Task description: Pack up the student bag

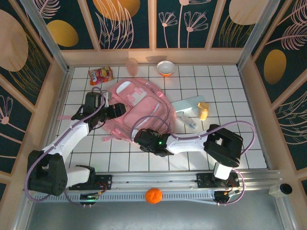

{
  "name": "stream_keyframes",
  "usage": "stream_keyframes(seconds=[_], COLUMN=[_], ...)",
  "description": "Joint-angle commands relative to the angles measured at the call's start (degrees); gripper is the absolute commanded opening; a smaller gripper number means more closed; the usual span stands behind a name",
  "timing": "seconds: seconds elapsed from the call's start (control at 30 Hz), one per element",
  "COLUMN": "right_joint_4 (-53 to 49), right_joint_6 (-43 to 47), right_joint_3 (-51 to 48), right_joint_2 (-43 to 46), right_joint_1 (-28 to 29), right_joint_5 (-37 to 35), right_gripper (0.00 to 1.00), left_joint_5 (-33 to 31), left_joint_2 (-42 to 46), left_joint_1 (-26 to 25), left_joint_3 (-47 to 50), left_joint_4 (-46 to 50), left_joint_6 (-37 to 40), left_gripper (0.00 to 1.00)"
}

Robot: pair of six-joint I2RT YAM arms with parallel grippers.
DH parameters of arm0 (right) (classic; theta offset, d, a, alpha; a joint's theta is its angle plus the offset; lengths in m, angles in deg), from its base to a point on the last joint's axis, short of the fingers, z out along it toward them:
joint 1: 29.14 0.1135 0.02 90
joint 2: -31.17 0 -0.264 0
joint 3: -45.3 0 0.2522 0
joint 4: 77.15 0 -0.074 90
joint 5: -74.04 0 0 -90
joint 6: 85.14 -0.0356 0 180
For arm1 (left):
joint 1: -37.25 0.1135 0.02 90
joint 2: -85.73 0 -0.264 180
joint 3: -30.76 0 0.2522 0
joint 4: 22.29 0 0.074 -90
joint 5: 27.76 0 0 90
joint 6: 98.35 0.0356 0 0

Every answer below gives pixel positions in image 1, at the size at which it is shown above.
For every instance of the pink school backpack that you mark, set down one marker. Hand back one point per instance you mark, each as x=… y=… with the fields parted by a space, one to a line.
x=144 y=107

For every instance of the clear plastic pen pouch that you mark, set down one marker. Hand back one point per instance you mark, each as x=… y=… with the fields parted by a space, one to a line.
x=187 y=121

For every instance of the light blue pencil box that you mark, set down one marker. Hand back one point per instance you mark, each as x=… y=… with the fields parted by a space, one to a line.
x=188 y=104

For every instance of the yellow glue bottle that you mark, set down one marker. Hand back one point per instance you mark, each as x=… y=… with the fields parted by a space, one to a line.
x=203 y=111

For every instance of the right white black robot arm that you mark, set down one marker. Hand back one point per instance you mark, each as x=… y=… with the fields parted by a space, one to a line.
x=187 y=145

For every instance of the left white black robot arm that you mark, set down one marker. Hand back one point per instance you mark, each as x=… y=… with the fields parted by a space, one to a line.
x=69 y=139

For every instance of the colourful candy snack bag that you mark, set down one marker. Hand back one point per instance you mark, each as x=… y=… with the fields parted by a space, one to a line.
x=100 y=76

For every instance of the pink translucent plastic cup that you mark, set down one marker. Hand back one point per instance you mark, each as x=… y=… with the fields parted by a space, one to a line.
x=132 y=67

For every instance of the orange ball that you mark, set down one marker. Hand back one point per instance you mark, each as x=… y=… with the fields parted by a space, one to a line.
x=153 y=195

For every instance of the orange bowl white inside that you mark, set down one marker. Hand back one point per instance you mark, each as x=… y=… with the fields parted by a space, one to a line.
x=165 y=67

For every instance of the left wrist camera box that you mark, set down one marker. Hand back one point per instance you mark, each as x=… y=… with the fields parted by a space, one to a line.
x=108 y=99

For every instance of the aluminium mounting rail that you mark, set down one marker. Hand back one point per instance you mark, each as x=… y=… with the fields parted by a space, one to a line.
x=153 y=179

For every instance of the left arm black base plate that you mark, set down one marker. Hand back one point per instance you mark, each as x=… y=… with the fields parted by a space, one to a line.
x=105 y=182

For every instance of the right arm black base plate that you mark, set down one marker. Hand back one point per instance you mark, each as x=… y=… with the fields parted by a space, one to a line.
x=204 y=180

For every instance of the left aluminium frame post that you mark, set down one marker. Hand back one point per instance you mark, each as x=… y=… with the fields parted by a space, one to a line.
x=47 y=36

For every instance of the aluminium frame post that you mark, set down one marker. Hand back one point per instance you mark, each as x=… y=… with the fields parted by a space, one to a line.
x=255 y=36
x=47 y=36

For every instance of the beige corner camera box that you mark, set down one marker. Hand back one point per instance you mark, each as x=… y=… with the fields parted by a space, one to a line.
x=285 y=189

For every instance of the right aluminium frame post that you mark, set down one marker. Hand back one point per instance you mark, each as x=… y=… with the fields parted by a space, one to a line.
x=255 y=36

